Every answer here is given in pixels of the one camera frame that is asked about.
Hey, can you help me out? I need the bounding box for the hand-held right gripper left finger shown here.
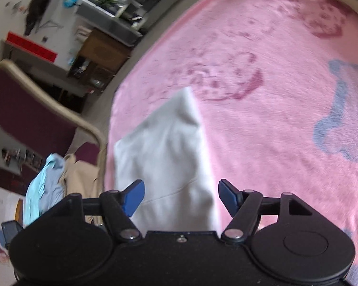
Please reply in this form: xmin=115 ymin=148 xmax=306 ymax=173
xmin=58 ymin=179 xmax=146 ymax=243

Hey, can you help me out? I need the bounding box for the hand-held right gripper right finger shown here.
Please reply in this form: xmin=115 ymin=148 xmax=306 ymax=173
xmin=218 ymin=179 xmax=313 ymax=244

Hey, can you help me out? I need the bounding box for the light grey garment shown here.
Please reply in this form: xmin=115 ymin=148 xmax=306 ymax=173
xmin=113 ymin=87 xmax=221 ymax=233

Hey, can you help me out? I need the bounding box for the tan cloth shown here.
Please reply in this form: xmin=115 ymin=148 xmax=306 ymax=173
xmin=58 ymin=153 xmax=105 ymax=225

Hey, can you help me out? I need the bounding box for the light blue cloth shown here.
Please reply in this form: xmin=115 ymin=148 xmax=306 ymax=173
xmin=24 ymin=153 xmax=68 ymax=227

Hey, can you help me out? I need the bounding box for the pink printed blanket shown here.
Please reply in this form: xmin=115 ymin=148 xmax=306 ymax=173
xmin=103 ymin=0 xmax=358 ymax=286

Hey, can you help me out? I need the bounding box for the dark object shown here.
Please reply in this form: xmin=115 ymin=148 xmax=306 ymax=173
xmin=1 ymin=220 xmax=23 ymax=249

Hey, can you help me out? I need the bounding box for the wooden cabinet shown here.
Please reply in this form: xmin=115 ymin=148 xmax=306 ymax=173
xmin=66 ymin=27 xmax=132 ymax=96

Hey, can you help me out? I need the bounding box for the black hanging coat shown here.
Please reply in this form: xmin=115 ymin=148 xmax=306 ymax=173
xmin=24 ymin=0 xmax=74 ymax=36

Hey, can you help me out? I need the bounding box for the maroon chair with gold frame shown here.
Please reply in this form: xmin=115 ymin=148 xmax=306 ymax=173
xmin=0 ymin=59 xmax=108 ymax=167

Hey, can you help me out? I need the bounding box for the red wall banner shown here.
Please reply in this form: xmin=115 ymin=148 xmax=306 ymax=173
xmin=6 ymin=32 xmax=58 ymax=64

